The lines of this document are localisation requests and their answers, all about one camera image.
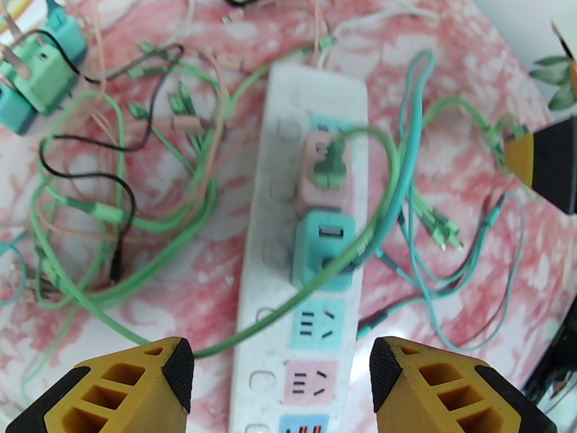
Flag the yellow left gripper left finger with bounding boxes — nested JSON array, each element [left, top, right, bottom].
[[0, 337, 196, 433]]

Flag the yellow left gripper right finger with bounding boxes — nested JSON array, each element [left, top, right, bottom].
[[369, 336, 560, 433]]

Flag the white power strip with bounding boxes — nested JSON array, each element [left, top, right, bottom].
[[228, 64, 368, 433]]

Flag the teal USB charger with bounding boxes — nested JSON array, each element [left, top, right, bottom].
[[43, 0, 88, 69], [292, 210, 357, 293], [0, 84, 39, 135]]

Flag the pink USB charger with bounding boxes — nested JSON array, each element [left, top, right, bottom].
[[295, 131, 357, 215]]

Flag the mint green USB charger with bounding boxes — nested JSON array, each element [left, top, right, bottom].
[[0, 39, 77, 116]]

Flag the pink marble table mat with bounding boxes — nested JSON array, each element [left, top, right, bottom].
[[0, 0, 577, 433]]

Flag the thin black cable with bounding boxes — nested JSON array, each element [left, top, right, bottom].
[[40, 43, 185, 283]]

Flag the teal charging cable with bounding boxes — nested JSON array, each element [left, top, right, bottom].
[[356, 50, 526, 350]]

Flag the pink charging cable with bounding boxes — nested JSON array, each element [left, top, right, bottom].
[[0, 0, 246, 242]]

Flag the thin white cable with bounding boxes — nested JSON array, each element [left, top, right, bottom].
[[90, 0, 197, 39]]

